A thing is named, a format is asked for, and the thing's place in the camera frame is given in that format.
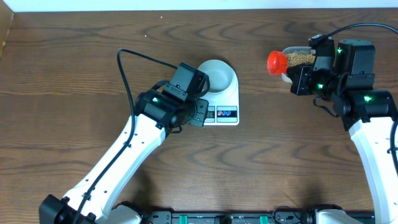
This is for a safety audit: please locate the red plastic measuring scoop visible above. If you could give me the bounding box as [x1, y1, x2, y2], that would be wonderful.
[267, 50, 287, 75]

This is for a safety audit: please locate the grey round bowl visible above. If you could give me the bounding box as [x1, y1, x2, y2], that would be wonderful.
[198, 60, 236, 93]

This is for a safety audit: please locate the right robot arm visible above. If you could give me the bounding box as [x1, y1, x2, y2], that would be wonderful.
[282, 39, 397, 223]

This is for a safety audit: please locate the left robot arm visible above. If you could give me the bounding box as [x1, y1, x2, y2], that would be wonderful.
[39, 85, 208, 223]

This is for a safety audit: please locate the white digital kitchen scale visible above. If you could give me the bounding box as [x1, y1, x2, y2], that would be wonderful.
[202, 68, 240, 126]

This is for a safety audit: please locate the soybeans pile in container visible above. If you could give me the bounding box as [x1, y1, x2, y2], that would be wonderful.
[285, 53, 315, 67]

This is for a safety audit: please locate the clear plastic soybean container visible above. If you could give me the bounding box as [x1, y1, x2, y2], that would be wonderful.
[267, 47, 315, 83]

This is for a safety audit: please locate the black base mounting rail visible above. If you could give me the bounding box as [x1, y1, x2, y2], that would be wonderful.
[141, 210, 303, 224]

